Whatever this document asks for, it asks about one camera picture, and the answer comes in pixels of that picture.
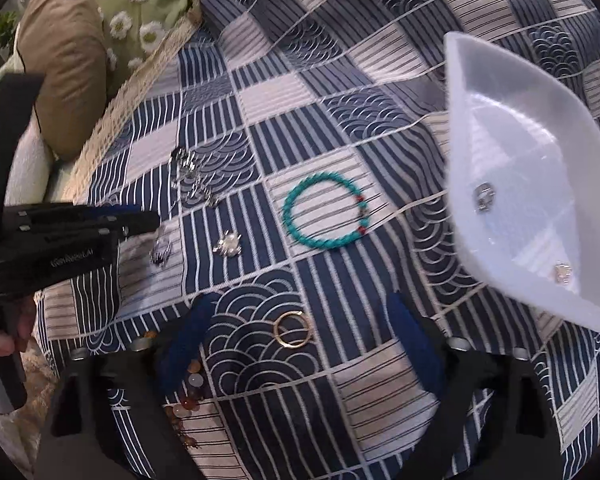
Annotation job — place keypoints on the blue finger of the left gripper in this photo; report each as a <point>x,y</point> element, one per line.
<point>112,210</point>

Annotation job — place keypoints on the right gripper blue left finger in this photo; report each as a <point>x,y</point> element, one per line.
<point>181,342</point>

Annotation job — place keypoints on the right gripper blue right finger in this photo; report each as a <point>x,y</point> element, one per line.
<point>421,341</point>

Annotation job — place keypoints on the silver flower brooch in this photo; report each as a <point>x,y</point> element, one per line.
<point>228,245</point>

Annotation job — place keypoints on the white fluffy cushion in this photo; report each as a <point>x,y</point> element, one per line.
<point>31,168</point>

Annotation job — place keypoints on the silver earring in tray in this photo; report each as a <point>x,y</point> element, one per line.
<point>484,196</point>

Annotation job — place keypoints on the small silver charm in tray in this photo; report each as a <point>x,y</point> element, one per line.
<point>563,273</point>

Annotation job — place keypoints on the brown velvet pillow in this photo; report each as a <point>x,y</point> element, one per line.
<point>63,40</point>

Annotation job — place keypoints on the white plastic tray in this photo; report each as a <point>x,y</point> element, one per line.
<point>516,127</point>

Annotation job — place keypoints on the blue white patterned cloth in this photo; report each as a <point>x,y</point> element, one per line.
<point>317,130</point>

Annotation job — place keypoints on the green daisy embroidered pillow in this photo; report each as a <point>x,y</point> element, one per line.
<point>134,29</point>

